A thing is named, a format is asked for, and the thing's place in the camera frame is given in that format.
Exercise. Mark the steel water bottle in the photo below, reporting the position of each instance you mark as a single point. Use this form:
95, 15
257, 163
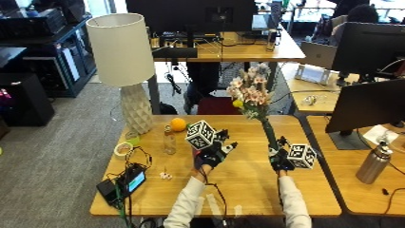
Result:
375, 161

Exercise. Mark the white tape roll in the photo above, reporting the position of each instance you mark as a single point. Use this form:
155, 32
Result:
123, 149

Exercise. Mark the pink artificial flower bouquet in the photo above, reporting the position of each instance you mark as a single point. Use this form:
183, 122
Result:
255, 91

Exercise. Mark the white marker cube on right glove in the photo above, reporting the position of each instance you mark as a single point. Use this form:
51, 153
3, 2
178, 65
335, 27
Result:
301, 155

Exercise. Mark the black power adapter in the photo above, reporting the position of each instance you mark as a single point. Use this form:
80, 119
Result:
108, 191

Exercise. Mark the wooden desk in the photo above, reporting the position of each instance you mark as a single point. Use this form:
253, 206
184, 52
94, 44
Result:
315, 91
236, 47
359, 177

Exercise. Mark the person's left hand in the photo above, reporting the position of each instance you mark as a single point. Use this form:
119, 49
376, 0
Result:
212, 151

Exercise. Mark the person's right hand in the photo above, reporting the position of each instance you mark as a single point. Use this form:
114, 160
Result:
279, 158

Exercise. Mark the small white flower piece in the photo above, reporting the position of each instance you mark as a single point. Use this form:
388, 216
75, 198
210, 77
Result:
166, 175

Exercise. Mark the black storage shelf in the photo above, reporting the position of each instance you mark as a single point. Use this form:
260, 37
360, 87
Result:
55, 53

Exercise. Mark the green sticky note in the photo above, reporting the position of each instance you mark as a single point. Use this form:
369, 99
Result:
134, 140

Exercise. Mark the black cabinet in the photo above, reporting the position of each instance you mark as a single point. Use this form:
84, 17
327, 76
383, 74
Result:
23, 99

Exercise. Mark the white table lamp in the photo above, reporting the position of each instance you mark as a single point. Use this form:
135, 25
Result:
123, 63

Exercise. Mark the orange fruit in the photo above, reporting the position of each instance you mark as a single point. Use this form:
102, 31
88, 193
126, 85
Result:
178, 124

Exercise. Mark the clear glass bottle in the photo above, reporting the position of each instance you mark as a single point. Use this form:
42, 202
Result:
170, 141

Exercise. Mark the white marker cube on left glove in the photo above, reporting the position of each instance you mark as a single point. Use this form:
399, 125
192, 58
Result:
200, 134

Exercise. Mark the black computer monitor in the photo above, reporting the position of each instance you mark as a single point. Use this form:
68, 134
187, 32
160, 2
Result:
369, 50
192, 15
367, 106

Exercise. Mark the white framed tablet stand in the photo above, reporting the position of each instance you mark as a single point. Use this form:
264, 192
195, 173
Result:
312, 74

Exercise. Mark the black phone with lit screen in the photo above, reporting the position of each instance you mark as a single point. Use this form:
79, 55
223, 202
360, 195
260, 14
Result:
134, 180

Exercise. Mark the white marker cube on glove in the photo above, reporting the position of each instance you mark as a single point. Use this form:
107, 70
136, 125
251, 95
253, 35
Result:
200, 134
301, 155

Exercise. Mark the silver laptop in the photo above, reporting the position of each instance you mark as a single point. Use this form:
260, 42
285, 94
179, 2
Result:
319, 54

